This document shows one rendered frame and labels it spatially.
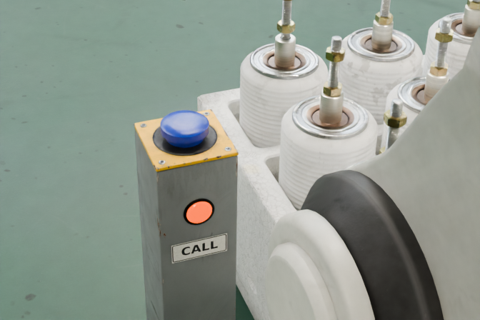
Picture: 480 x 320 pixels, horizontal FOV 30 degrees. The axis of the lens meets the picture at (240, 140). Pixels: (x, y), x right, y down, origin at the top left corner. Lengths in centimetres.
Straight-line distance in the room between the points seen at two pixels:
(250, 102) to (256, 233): 14
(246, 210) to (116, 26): 73
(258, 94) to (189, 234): 25
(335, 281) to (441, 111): 10
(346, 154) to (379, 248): 42
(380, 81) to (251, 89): 14
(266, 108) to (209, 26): 66
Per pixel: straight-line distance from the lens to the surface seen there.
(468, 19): 107
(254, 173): 93
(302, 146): 86
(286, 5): 95
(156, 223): 75
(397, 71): 100
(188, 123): 73
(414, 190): 44
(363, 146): 87
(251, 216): 94
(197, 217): 75
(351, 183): 47
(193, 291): 81
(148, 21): 162
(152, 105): 138
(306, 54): 99
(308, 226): 47
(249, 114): 98
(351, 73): 101
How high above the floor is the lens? 73
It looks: 34 degrees down
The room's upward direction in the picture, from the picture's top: 1 degrees clockwise
